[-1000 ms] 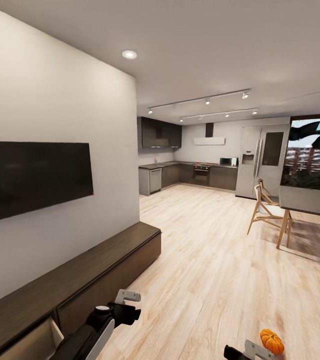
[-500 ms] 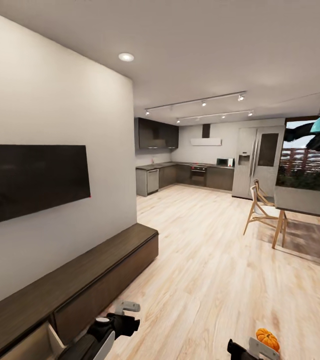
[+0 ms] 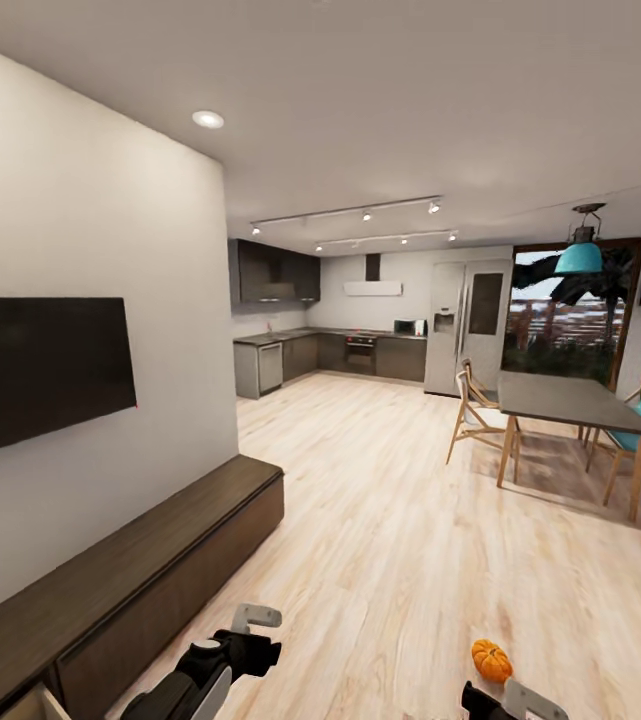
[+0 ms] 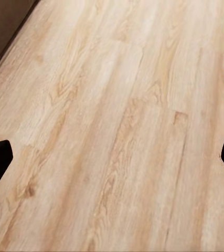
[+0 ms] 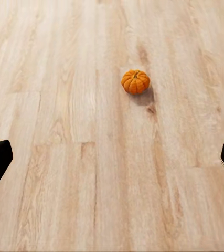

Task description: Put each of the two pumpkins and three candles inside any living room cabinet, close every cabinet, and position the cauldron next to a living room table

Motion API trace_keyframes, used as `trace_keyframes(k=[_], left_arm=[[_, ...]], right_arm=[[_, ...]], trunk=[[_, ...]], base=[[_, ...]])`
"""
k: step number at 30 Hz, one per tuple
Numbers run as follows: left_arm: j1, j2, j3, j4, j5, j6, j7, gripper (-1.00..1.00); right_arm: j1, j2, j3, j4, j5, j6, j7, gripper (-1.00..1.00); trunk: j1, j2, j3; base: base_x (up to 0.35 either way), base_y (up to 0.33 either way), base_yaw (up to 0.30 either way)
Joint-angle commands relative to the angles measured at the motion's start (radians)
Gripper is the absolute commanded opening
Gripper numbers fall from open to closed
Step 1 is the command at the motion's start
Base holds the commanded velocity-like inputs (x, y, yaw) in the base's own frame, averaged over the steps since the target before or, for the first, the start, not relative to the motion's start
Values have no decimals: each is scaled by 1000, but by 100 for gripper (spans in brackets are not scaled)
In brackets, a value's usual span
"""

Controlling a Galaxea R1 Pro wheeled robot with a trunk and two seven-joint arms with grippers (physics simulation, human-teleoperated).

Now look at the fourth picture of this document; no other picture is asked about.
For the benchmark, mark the cabinet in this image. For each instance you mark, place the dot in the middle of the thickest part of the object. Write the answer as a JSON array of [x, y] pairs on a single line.
[[12, 13]]

